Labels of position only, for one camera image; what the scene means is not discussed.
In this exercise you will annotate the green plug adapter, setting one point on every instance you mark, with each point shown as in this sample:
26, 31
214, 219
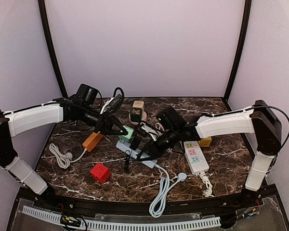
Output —
129, 134

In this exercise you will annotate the orange power strip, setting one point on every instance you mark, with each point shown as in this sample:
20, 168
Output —
92, 141

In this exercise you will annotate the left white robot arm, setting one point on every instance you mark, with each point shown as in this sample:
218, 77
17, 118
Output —
13, 123

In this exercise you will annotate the black front rail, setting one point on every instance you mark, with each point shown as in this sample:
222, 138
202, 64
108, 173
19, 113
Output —
220, 206

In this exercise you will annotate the white slotted cable duct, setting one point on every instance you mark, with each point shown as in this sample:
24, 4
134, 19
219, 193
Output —
94, 225

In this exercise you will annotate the right black frame post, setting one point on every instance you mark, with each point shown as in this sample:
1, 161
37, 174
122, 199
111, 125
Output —
239, 49

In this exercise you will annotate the left black frame post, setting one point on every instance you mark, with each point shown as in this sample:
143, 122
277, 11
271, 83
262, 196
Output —
50, 47

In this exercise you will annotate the beige cube socket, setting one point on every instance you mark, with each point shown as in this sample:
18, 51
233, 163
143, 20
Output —
139, 105

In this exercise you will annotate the black plug adapter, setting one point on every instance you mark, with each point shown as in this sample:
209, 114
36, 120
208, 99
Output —
135, 142

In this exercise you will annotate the red cube socket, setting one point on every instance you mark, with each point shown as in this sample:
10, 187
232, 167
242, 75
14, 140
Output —
100, 173

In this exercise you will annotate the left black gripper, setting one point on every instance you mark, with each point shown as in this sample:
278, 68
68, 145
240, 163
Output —
104, 124

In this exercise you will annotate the white power strip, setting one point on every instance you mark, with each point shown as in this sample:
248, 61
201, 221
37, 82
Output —
195, 157

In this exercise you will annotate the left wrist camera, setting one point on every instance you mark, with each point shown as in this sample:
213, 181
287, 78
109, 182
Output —
86, 94

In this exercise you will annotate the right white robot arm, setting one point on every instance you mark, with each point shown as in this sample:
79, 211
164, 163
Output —
258, 119

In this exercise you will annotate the light blue power strip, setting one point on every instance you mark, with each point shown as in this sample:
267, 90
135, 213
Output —
125, 147

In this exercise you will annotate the black frame post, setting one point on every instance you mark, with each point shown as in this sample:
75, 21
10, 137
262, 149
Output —
239, 49
50, 47

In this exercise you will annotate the pink round socket base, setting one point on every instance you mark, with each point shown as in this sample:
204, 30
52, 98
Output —
144, 118

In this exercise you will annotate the yellow cube socket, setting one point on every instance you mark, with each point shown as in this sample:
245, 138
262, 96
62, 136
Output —
205, 142

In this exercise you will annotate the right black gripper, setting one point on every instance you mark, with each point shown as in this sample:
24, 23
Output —
156, 146

